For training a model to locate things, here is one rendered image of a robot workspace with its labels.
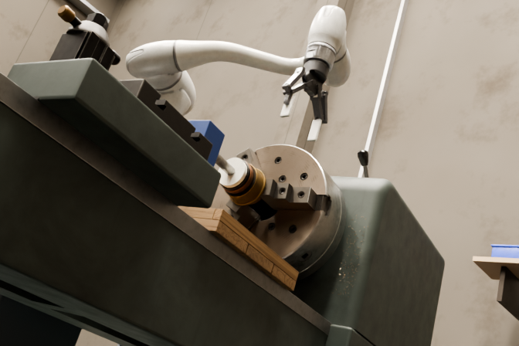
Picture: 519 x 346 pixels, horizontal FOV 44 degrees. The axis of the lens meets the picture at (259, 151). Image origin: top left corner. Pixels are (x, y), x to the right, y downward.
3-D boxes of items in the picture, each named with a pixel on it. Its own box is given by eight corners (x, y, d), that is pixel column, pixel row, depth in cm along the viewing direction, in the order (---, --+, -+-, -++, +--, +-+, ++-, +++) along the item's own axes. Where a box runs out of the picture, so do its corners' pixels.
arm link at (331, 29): (336, 41, 184) (342, 67, 196) (348, -1, 191) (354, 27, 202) (300, 38, 188) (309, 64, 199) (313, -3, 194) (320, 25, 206)
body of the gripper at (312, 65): (314, 76, 194) (306, 102, 190) (298, 60, 188) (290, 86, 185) (334, 72, 189) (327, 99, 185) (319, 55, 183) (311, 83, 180)
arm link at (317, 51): (300, 44, 191) (296, 60, 188) (326, 39, 185) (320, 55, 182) (317, 62, 197) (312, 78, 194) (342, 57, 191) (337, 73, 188)
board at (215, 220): (156, 269, 145) (161, 252, 147) (293, 291, 126) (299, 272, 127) (65, 214, 123) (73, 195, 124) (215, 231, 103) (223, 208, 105)
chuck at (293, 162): (205, 257, 161) (259, 150, 170) (306, 298, 142) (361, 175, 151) (184, 243, 154) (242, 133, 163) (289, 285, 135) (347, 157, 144)
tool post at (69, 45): (69, 103, 114) (89, 58, 118) (98, 103, 110) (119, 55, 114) (39, 79, 109) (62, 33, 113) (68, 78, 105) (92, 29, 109)
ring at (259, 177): (242, 173, 150) (222, 154, 143) (276, 174, 145) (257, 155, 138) (230, 209, 146) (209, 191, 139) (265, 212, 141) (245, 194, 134)
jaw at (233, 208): (268, 222, 150) (236, 263, 148) (255, 212, 153) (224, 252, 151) (245, 202, 141) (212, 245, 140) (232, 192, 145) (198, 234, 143)
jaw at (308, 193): (283, 198, 151) (329, 198, 145) (279, 217, 149) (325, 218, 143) (262, 177, 143) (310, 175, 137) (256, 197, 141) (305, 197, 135)
